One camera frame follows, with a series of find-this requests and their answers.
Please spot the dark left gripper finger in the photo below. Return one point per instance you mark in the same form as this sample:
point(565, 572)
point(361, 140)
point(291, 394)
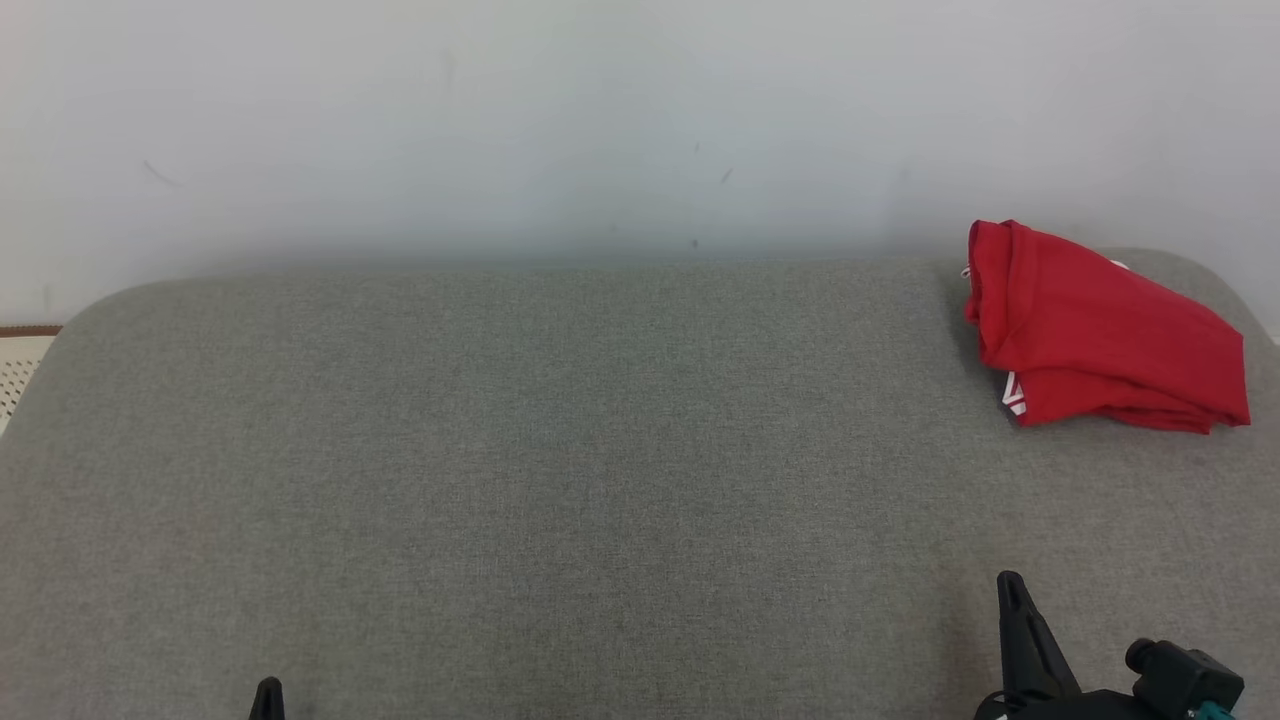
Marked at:
point(260, 705)
point(276, 705)

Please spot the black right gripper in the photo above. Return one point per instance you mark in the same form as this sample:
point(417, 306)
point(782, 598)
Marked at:
point(1060, 708)

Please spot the red shorts with white band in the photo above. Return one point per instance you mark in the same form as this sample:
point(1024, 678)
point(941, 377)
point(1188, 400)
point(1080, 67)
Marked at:
point(1120, 408)

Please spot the red jersey with white sleeves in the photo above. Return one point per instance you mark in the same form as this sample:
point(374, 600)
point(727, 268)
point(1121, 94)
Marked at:
point(1100, 320)

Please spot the cream laundry basket brown rim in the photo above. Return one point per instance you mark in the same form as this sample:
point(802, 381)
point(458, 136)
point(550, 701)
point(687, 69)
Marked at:
point(18, 370)

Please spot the teal right camera connector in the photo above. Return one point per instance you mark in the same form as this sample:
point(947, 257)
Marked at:
point(1215, 712)

